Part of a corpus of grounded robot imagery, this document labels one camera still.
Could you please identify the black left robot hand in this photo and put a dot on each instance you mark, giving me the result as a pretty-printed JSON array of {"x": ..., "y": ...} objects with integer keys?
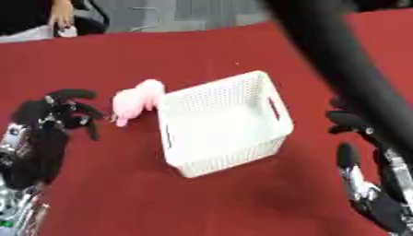
[{"x": 40, "y": 147}]

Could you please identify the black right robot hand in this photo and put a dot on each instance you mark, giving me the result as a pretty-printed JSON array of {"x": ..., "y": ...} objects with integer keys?
[{"x": 384, "y": 212}]

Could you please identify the person's hand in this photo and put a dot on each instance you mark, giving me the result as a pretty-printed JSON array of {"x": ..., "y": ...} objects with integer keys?
[{"x": 62, "y": 14}]

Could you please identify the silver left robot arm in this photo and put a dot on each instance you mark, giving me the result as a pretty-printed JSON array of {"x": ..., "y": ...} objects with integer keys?
[{"x": 21, "y": 212}]

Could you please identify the small white object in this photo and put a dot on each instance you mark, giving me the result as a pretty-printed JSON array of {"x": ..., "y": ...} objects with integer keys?
[{"x": 68, "y": 31}]

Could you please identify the black chair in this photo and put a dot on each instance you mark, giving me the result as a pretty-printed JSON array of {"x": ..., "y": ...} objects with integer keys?
[{"x": 91, "y": 24}]

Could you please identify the person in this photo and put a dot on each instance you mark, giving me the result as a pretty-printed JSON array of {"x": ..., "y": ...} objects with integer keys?
[{"x": 21, "y": 15}]

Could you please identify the pink soft toy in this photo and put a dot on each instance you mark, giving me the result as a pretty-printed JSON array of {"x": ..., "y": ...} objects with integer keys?
[{"x": 134, "y": 100}]

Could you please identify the thick black bar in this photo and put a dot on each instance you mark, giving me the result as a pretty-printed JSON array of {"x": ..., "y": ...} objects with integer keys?
[{"x": 344, "y": 61}]

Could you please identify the white perforated plastic basket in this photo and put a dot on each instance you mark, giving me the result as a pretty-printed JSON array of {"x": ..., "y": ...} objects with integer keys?
[{"x": 215, "y": 123}]

